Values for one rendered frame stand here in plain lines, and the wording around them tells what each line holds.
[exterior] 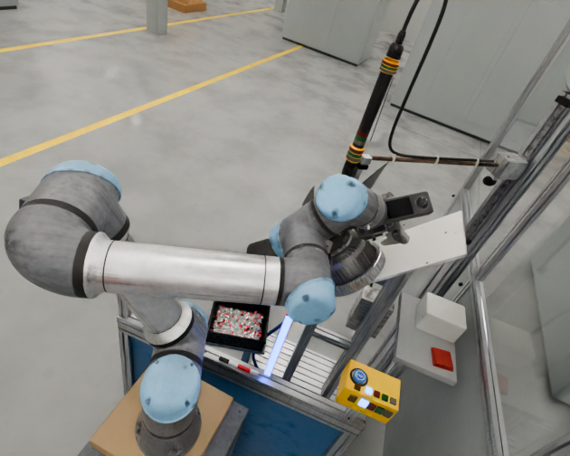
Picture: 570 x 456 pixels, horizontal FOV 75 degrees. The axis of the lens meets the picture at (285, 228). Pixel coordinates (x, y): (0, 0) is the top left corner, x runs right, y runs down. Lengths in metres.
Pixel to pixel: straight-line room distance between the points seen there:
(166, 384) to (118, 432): 0.25
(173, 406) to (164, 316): 0.18
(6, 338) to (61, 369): 0.36
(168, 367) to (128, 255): 0.36
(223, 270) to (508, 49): 6.28
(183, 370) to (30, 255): 0.40
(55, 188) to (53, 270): 0.14
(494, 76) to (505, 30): 0.60
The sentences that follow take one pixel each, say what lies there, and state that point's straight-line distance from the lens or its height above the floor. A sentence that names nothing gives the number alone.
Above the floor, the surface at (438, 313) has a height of 0.97.
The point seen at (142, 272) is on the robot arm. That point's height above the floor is 1.61.
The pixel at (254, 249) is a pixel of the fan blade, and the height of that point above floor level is 0.98.
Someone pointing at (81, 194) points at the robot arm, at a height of 1.63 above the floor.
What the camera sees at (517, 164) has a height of 1.57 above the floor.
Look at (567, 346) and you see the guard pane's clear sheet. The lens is 1.29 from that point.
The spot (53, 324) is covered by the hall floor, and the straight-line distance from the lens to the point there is 2.53.
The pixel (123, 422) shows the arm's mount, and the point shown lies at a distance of 1.07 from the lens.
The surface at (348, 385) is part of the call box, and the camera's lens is 1.15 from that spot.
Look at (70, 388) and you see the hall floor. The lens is 2.31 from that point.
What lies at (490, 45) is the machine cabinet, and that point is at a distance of 6.60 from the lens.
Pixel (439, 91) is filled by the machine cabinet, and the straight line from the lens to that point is 6.72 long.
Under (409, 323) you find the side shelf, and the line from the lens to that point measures 1.70.
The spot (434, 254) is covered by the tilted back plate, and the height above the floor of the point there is 1.29.
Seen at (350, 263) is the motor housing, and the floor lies 1.15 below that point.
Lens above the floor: 2.02
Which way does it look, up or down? 39 degrees down
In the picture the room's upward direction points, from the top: 17 degrees clockwise
